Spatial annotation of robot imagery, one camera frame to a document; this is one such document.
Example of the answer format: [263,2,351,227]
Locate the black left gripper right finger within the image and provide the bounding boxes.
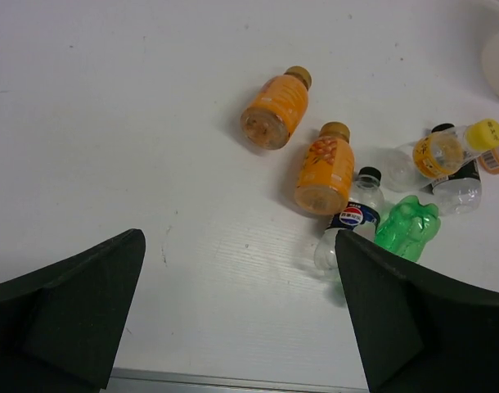
[335,230,499,392]

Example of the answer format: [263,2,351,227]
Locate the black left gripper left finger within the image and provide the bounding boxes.
[0,229,146,392]

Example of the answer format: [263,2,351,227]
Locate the green plastic bottle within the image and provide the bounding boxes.
[374,195,441,263]

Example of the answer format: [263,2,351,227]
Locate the clear Pepsi label bottle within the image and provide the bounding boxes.
[314,166,384,282]

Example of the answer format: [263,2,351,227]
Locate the orange juice bottle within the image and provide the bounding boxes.
[294,122,355,216]
[240,65,312,150]

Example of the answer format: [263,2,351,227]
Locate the clear bottle yellow cap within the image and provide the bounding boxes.
[382,119,499,192]

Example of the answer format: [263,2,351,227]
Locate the clear bottle black label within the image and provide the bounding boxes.
[420,123,485,216]

